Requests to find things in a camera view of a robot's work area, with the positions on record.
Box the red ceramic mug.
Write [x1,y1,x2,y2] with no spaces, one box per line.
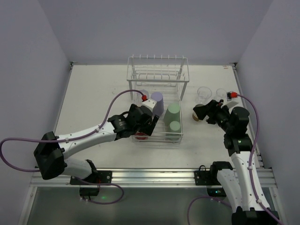
[135,132,148,140]

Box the clear ribbed glass cup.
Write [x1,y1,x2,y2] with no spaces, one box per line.
[196,86,212,105]

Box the clear faceted glass cup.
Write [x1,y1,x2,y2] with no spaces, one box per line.
[138,90,149,100]

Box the cream and brown cup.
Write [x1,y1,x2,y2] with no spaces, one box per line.
[192,112,201,122]

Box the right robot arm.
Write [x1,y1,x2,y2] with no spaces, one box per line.
[193,100,279,225]

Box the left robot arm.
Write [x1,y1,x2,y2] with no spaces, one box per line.
[34,99,159,180]

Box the large green plastic cup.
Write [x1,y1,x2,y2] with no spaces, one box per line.
[164,103,180,126]

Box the clear small glass cup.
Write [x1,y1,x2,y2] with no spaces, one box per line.
[216,88,227,99]

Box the lavender plastic cup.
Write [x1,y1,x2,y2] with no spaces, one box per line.
[150,92,164,117]

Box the small green plastic cup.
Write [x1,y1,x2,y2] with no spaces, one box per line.
[168,121,181,141]

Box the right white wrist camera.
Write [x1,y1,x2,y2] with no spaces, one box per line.
[222,99,239,109]

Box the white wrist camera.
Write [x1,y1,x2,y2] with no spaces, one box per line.
[142,98,157,115]
[222,99,239,109]

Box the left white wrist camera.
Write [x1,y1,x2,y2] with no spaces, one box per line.
[142,98,157,115]

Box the white wire dish rack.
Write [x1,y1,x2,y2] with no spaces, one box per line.
[127,56,189,143]

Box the aluminium mounting rail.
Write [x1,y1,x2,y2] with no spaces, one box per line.
[30,167,277,188]

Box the right black base bracket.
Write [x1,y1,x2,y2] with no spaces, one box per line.
[194,165,226,198]

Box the black base bracket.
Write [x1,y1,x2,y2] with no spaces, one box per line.
[70,170,113,199]
[194,165,226,198]

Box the left black base bracket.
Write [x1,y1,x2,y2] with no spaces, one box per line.
[70,170,113,199]

